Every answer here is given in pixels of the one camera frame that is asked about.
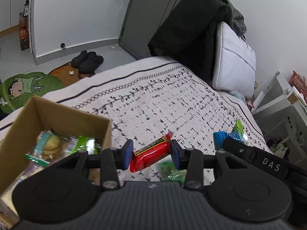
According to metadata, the round cookies pack teal band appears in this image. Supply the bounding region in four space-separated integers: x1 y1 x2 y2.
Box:
25 131 69 167

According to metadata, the black slippers pair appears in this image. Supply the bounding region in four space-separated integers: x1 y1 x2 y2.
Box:
71 50 104 74

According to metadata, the red candy bar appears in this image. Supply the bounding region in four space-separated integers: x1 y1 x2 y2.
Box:
130 131 173 172

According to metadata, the grey hoodie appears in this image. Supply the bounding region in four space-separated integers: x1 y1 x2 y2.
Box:
220 0 247 37

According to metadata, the green cartoon floor mat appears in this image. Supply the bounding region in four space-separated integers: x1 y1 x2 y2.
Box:
1 72 64 114

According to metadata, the brown cardboard box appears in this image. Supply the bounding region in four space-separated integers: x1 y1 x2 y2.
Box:
1 97 111 224

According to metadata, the blue silver wrapper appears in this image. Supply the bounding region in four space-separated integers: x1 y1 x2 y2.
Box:
213 131 230 151

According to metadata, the brown drink bottle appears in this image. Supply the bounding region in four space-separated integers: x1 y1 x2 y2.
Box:
19 12 30 51

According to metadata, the black coat on chair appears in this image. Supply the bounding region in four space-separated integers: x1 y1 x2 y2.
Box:
148 0 229 83

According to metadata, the white desk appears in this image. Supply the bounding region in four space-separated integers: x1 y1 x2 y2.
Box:
251 72 306 164

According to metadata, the grey door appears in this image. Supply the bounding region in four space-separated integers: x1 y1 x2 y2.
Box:
119 0 180 60

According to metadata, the dark green candy wrapper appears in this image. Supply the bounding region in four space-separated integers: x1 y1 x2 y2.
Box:
159 161 186 186

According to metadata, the patterned white bed blanket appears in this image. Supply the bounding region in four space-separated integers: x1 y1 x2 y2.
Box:
0 56 274 185

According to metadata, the red plastic basket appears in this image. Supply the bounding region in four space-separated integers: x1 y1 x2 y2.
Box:
289 71 307 99

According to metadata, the lime green wrapper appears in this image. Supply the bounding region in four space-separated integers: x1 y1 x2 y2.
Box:
230 119 248 145

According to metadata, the white pillow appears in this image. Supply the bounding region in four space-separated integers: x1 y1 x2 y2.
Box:
212 22 256 99

